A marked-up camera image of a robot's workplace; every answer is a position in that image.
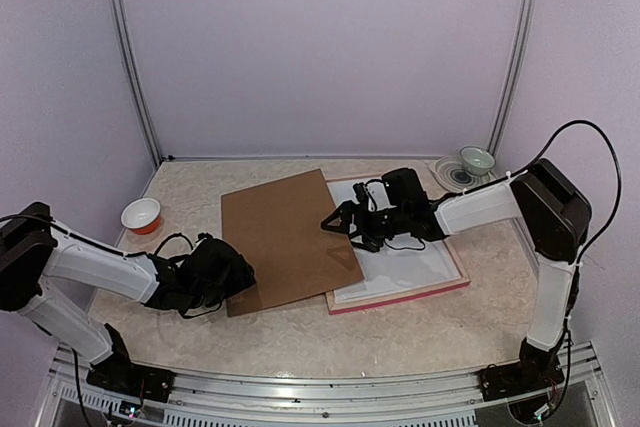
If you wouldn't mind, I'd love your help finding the right aluminium corner post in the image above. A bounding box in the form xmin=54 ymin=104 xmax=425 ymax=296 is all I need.
xmin=488 ymin=0 xmax=536 ymax=156

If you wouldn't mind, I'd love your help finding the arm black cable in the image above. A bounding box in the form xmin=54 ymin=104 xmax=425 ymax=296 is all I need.
xmin=439 ymin=119 xmax=624 ymax=258
xmin=0 ymin=214 xmax=211 ymax=261

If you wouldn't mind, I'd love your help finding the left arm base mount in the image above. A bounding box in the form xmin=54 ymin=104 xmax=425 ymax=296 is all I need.
xmin=87 ymin=324 xmax=176 ymax=403

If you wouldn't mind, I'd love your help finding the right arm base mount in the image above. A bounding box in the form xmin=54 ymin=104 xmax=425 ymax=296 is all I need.
xmin=477 ymin=339 xmax=565 ymax=402

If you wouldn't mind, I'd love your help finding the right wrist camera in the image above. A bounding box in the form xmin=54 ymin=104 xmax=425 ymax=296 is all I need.
xmin=353 ymin=179 xmax=387 ymax=212

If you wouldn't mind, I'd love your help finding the aluminium front rail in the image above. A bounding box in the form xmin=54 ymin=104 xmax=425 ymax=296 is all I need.
xmin=31 ymin=343 xmax=621 ymax=426

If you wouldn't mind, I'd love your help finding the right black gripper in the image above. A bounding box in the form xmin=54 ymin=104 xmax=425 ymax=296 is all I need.
xmin=320 ymin=201 xmax=409 ymax=253

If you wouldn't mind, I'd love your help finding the white swirl pattern plate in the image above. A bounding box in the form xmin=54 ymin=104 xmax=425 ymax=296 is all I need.
xmin=428 ymin=157 xmax=496 ymax=193

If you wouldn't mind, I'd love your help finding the orange white bowl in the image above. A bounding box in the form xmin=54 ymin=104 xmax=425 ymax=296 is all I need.
xmin=121 ymin=198 xmax=161 ymax=235

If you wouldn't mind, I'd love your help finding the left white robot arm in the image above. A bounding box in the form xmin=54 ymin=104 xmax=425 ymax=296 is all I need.
xmin=1 ymin=202 xmax=256 ymax=392

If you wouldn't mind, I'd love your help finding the pink wooden picture frame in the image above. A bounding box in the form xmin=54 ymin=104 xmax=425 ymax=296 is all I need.
xmin=323 ymin=174 xmax=472 ymax=317

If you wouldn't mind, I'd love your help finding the left aluminium corner post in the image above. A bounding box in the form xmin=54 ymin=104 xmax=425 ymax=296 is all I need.
xmin=109 ymin=0 xmax=163 ymax=168

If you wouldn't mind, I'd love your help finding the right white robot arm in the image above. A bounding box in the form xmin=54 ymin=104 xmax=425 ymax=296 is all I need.
xmin=320 ymin=158 xmax=592 ymax=352

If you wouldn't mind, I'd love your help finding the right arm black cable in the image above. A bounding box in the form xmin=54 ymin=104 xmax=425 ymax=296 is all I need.
xmin=439 ymin=119 xmax=624 ymax=258

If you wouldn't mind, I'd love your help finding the brown cardboard backing board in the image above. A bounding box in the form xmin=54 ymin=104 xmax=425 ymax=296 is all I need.
xmin=221 ymin=169 xmax=364 ymax=317

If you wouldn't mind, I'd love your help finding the pale green ceramic bowl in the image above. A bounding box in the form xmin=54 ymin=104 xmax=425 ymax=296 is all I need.
xmin=459 ymin=146 xmax=496 ymax=176

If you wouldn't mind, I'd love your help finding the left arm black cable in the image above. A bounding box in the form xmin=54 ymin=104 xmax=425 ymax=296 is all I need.
xmin=0 ymin=214 xmax=211 ymax=261

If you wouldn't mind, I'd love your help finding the aluminium corner post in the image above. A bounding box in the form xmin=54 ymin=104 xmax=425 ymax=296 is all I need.
xmin=109 ymin=0 xmax=163 ymax=168
xmin=488 ymin=0 xmax=536 ymax=156

